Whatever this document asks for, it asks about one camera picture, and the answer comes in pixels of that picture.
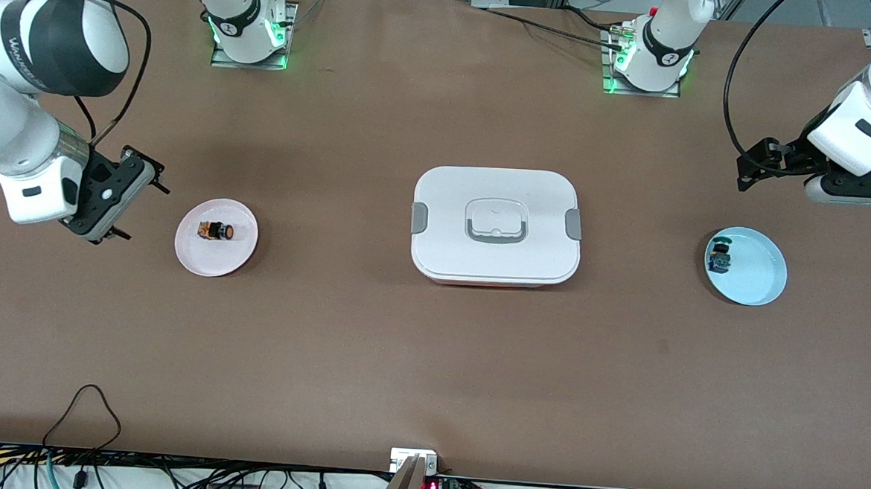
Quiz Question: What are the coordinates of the light blue round plate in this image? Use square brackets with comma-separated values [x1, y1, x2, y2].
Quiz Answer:
[702, 226, 791, 308]

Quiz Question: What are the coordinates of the pink round plate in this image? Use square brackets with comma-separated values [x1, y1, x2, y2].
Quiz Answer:
[173, 196, 261, 280]

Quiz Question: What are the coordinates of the white lidded storage box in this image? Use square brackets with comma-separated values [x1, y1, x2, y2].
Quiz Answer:
[407, 163, 586, 293]

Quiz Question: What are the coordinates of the small white electronics box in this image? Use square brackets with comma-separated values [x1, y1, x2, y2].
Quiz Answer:
[389, 447, 441, 476]

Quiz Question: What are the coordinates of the green blue push button switch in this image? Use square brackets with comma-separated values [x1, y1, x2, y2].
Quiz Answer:
[707, 236, 736, 275]

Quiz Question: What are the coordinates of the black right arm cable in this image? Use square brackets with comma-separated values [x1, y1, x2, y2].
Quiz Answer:
[34, 0, 156, 150]

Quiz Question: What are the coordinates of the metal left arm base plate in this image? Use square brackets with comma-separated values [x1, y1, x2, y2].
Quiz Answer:
[599, 26, 686, 100]

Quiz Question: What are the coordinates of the black looped thin cable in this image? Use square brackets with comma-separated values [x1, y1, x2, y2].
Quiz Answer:
[41, 381, 124, 454]

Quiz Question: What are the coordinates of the black cable across table edge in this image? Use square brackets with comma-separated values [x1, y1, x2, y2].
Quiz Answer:
[468, 4, 629, 51]

